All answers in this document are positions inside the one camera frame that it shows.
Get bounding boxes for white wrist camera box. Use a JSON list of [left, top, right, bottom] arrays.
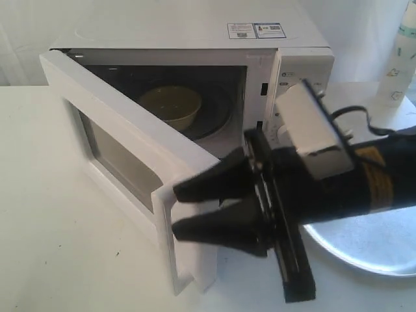
[[275, 79, 355, 180]]

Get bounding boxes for yellow-green ceramic bowl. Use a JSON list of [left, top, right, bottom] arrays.
[[138, 85, 202, 131]]

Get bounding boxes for white printed paper labels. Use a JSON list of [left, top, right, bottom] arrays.
[[227, 22, 287, 39]]

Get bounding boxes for white microwave door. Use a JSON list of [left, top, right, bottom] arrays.
[[40, 50, 218, 293]]

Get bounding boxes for white microwave oven body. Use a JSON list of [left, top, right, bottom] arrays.
[[49, 1, 334, 162]]

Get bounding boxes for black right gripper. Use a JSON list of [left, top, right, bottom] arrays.
[[172, 129, 316, 303]]

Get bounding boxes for round silver metal plate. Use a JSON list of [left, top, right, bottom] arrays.
[[304, 207, 415, 278]]

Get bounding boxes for black camera cable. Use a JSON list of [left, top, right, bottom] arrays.
[[328, 105, 396, 135]]

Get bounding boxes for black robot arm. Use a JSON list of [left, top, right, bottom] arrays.
[[172, 129, 415, 303]]

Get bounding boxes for lower white control knob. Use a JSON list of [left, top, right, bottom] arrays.
[[265, 121, 287, 148]]

